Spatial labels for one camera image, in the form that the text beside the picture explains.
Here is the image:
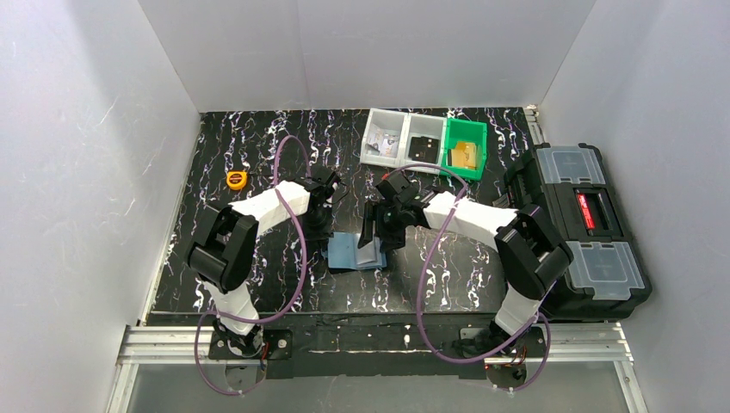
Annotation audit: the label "blue card holder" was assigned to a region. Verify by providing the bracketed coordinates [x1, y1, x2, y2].
[325, 232, 387, 271]

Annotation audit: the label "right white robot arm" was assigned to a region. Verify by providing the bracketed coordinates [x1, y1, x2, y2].
[357, 171, 574, 335]

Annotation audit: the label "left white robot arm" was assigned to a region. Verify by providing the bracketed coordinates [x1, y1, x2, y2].
[185, 167, 342, 337]

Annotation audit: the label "black object in bin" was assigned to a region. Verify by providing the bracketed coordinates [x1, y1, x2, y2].
[408, 136, 441, 163]

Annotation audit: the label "small items in grey bin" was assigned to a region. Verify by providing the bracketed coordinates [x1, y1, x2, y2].
[367, 130, 399, 158]

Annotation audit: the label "left grey storage bin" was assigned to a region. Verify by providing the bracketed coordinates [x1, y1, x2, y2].
[360, 108, 409, 168]

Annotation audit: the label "grey storage bin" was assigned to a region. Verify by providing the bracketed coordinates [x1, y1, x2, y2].
[400, 114, 447, 166]
[360, 108, 409, 168]

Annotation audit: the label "middle grey storage bin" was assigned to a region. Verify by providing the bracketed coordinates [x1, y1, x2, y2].
[400, 114, 447, 166]

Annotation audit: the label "yellow items in green bin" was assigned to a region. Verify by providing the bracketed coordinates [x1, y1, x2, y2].
[448, 141, 478, 170]

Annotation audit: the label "orange tape measure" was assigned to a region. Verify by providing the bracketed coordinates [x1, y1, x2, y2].
[226, 170, 248, 191]

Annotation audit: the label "green storage bin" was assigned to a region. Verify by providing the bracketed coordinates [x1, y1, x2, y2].
[441, 118, 488, 182]

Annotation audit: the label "black toolbox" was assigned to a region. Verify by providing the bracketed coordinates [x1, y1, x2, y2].
[503, 143, 653, 323]

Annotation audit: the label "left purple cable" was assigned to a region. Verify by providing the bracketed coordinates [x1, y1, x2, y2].
[194, 135, 312, 398]

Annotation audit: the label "purple cable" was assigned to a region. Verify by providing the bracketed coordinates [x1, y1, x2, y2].
[194, 135, 312, 398]
[379, 163, 554, 392]

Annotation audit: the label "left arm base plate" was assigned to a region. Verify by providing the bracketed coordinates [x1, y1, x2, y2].
[207, 327, 293, 361]

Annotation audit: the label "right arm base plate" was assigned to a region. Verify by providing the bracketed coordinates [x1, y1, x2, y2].
[455, 324, 548, 389]

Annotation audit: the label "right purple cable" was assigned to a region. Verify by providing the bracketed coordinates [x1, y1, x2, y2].
[379, 163, 554, 392]

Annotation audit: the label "aluminium frame rail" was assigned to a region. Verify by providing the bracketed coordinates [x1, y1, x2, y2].
[107, 323, 648, 412]

